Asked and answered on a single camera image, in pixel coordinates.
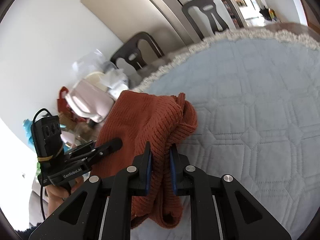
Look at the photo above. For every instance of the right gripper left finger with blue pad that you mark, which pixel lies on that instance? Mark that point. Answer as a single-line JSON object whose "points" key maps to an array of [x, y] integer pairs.
{"points": [[142, 181]]}

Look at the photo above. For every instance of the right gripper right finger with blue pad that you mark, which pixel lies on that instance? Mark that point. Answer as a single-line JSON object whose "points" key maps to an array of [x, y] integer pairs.
{"points": [[180, 184]]}

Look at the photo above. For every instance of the rust orange knit sweater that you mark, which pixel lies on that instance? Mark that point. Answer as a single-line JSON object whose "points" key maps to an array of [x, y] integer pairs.
{"points": [[138, 118]]}

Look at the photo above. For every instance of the person's left hand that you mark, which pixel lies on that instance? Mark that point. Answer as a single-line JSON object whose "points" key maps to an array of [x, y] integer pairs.
{"points": [[57, 194]]}

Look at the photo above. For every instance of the red gift bag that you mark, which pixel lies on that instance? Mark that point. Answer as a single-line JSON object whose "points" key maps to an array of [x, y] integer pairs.
{"points": [[64, 108]]}

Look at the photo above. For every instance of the blue box on table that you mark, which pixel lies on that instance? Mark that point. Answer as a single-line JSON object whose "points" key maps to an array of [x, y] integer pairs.
{"points": [[27, 128]]}

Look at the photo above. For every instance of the pink white electric kettle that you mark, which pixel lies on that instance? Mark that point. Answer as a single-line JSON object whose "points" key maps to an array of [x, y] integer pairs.
{"points": [[89, 101]]}

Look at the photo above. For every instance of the white tissue box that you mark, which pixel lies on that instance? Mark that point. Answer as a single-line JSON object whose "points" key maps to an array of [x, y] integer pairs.
{"points": [[116, 81]]}

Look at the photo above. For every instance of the clear plastic bag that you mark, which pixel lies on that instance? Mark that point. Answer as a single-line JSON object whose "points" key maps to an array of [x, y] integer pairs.
{"points": [[92, 62]]}

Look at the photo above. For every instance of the dark chair far left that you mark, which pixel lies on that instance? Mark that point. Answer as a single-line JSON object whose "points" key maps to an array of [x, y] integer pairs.
{"points": [[132, 55]]}

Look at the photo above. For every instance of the dark chair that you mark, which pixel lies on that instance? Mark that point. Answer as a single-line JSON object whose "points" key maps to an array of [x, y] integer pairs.
{"points": [[132, 55], [209, 9]]}

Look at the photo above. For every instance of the light blue quilted table mat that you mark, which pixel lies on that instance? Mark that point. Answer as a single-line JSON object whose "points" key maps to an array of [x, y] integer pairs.
{"points": [[257, 104]]}

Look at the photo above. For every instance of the silver refrigerator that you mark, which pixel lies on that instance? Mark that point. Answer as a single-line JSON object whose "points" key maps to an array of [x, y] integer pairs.
{"points": [[162, 19]]}

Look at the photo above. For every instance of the dark chair far centre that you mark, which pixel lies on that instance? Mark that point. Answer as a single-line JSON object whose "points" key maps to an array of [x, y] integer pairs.
{"points": [[209, 9]]}

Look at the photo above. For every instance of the white lace tablecloth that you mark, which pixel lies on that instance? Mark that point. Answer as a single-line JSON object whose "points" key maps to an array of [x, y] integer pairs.
{"points": [[283, 32]]}

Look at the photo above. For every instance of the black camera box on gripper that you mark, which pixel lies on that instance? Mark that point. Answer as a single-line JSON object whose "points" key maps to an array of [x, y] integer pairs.
{"points": [[48, 144]]}

